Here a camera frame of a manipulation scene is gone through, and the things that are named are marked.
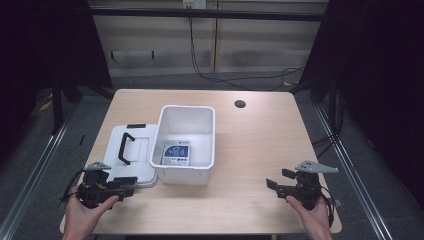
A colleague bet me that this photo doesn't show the white plastic storage box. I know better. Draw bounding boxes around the white plastic storage box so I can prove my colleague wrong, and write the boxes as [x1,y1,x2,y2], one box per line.
[149,104,216,186]

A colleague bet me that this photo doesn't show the black floor cables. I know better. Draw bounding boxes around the black floor cables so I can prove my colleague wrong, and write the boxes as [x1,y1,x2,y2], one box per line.
[311,132,342,160]

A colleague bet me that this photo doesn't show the person's left hand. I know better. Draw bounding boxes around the person's left hand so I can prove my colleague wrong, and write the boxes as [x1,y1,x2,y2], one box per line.
[63,186,120,236]

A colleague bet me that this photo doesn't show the white wall power outlet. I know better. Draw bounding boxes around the white wall power outlet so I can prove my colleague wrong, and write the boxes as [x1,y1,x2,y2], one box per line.
[182,0,208,10]

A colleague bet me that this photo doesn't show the white lid with black handle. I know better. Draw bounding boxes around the white lid with black handle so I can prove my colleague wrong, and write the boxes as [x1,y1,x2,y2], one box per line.
[103,123,160,188]

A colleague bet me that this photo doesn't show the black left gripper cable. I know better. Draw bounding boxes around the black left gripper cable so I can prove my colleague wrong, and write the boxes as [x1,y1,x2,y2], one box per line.
[58,169,85,209]

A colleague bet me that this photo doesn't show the black upright stand post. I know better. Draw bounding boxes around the black upright stand post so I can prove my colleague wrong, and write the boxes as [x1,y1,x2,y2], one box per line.
[50,74,65,135]

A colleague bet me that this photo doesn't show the yellow floor tape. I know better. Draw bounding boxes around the yellow floor tape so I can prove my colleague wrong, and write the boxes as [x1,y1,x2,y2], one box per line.
[38,99,54,112]

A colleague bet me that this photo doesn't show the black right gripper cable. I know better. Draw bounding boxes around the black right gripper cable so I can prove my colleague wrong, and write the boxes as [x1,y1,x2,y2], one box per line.
[319,185,336,228]

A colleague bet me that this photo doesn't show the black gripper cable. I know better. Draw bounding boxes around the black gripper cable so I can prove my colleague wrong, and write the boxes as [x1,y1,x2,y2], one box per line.
[319,185,336,228]
[58,169,85,209]

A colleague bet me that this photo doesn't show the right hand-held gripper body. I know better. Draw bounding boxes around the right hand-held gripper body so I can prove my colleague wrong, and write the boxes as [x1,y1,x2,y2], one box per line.
[276,160,339,211]

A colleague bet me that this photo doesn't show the blue and white packet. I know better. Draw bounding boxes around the blue and white packet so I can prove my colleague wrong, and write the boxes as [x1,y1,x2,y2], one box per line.
[161,140,192,167]

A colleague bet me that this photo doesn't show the black horizontal frame bar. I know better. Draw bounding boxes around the black horizontal frame bar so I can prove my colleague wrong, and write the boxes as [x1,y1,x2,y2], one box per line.
[89,7,330,23]

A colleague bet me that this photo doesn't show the metal floor rail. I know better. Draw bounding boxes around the metal floor rail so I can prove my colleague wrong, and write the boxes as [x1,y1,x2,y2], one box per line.
[314,105,395,240]
[0,106,78,240]

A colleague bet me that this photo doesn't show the person's right hand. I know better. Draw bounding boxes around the person's right hand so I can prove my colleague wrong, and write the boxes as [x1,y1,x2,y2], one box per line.
[285,195,333,236]

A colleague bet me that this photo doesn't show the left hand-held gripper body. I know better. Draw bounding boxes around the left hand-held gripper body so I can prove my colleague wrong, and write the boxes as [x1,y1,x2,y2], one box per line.
[78,161,120,210]

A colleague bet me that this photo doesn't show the black curtain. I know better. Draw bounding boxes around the black curtain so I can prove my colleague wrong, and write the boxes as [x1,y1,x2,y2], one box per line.
[0,0,113,168]
[289,0,424,209]

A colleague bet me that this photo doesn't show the long black wall cable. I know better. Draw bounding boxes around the long black wall cable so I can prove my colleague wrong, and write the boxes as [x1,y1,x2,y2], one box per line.
[188,16,305,92]

